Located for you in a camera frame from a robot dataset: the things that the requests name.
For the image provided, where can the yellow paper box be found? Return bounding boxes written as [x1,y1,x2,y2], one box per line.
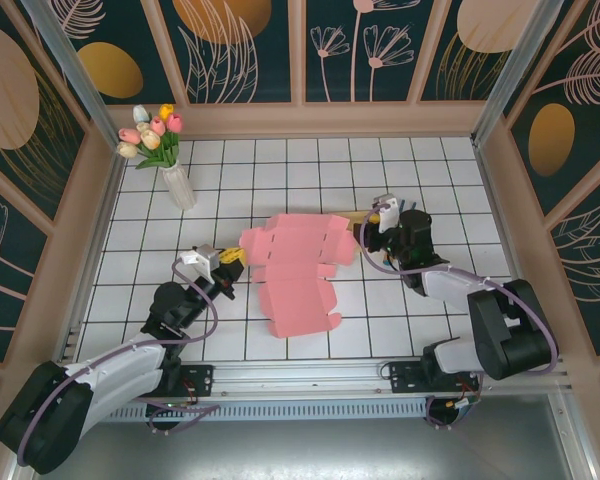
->
[335,209,381,256]

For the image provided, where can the pink paper box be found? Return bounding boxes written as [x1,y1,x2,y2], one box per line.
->
[240,212,361,340]

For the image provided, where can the white ribbed vase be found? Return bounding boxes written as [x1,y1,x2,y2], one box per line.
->
[160,162,197,210]

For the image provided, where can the artificial tulip bouquet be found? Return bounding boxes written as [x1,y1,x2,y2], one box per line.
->
[117,103,185,171]

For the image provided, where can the grey metal sheet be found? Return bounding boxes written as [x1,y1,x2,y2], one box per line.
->
[9,394,596,480]

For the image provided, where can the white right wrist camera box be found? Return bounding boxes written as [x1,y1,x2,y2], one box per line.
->
[371,194,402,234]

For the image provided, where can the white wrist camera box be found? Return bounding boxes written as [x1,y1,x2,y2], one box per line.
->
[176,243,222,284]
[371,194,402,234]

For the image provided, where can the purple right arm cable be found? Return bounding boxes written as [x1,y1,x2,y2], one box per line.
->
[359,202,561,431]

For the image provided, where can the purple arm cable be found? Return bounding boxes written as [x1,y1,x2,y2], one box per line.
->
[359,202,561,431]
[17,259,221,469]

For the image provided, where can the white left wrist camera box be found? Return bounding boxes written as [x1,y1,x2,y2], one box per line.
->
[176,243,222,284]

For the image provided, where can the teal garden fork wooden handle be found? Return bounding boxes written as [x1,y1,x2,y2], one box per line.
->
[382,198,418,269]

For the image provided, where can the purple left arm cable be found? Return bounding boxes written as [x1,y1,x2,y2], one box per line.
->
[17,259,221,469]

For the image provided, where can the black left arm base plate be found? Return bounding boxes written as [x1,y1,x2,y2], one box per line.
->
[123,363,216,399]

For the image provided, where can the aluminium mounting rail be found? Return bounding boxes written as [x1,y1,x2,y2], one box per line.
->
[27,353,576,404]

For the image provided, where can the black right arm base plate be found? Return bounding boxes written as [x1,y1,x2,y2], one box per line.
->
[388,360,481,396]

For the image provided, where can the slotted grey cable duct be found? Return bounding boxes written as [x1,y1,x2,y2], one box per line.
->
[47,397,431,424]

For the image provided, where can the aluminium frame post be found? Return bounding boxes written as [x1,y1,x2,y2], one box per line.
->
[19,0,115,139]
[472,0,567,146]

